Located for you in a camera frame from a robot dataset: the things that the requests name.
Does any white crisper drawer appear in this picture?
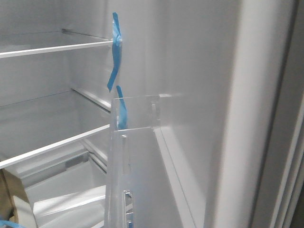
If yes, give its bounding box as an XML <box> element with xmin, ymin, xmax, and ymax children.
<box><xmin>0</xmin><ymin>140</ymin><xmax>107</xmax><ymax>228</ymax></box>

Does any brown cardboard piece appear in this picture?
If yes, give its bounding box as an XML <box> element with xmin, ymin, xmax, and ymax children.
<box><xmin>0</xmin><ymin>169</ymin><xmax>29</xmax><ymax>223</ymax></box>

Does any upper glass fridge shelf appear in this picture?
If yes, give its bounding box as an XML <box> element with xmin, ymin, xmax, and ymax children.
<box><xmin>0</xmin><ymin>31</ymin><xmax>113</xmax><ymax>58</ymax></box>

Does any long blue tape strip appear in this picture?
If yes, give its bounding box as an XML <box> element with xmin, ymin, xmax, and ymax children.
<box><xmin>107</xmin><ymin>12</ymin><xmax>123</xmax><ymax>92</ymax></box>

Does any glass fridge shelf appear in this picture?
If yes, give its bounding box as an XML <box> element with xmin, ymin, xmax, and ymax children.
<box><xmin>0</xmin><ymin>91</ymin><xmax>110</xmax><ymax>168</ymax></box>
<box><xmin>0</xmin><ymin>31</ymin><xmax>113</xmax><ymax>58</ymax></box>

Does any blue tape bottom corner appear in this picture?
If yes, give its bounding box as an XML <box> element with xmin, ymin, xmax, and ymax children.
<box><xmin>0</xmin><ymin>217</ymin><xmax>21</xmax><ymax>228</ymax></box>

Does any lower glass fridge shelf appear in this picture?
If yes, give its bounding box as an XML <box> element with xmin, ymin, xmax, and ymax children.
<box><xmin>0</xmin><ymin>91</ymin><xmax>110</xmax><ymax>168</ymax></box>

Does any short blue tape strip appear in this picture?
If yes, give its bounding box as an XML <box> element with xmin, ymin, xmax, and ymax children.
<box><xmin>116</xmin><ymin>85</ymin><xmax>127</xmax><ymax>130</ymax></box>

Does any grey fridge door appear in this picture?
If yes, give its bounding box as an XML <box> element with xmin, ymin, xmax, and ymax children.
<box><xmin>111</xmin><ymin>0</ymin><xmax>304</xmax><ymax>228</ymax></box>

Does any clear plastic door bin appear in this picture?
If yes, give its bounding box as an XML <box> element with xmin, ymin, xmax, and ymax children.
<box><xmin>105</xmin><ymin>95</ymin><xmax>194</xmax><ymax>228</ymax></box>

